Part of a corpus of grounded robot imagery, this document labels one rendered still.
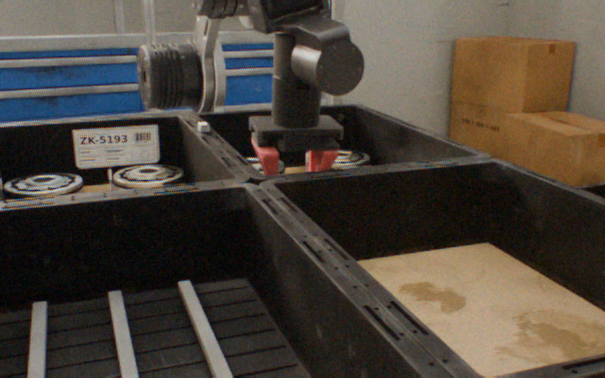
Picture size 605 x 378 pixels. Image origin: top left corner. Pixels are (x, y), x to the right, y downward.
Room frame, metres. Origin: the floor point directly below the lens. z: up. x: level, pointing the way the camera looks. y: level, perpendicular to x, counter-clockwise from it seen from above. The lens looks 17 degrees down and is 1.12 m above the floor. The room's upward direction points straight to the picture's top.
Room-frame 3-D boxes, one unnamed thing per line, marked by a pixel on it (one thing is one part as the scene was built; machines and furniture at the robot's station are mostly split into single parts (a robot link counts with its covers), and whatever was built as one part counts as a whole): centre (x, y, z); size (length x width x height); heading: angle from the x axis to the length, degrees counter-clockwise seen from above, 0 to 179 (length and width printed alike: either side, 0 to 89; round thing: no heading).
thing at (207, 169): (0.79, 0.25, 0.87); 0.40 x 0.30 x 0.11; 19
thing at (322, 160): (0.77, -0.01, 0.92); 0.07 x 0.07 x 0.09; 14
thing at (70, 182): (0.88, 0.35, 0.86); 0.10 x 0.10 x 0.01
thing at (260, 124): (0.76, 0.00, 0.99); 0.10 x 0.07 x 0.07; 104
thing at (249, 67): (2.94, 0.24, 0.60); 0.72 x 0.03 x 0.56; 115
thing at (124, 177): (0.92, 0.22, 0.86); 0.10 x 0.10 x 0.01
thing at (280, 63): (0.75, 0.00, 1.05); 0.07 x 0.06 x 0.07; 26
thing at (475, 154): (0.89, -0.03, 0.92); 0.40 x 0.30 x 0.02; 19
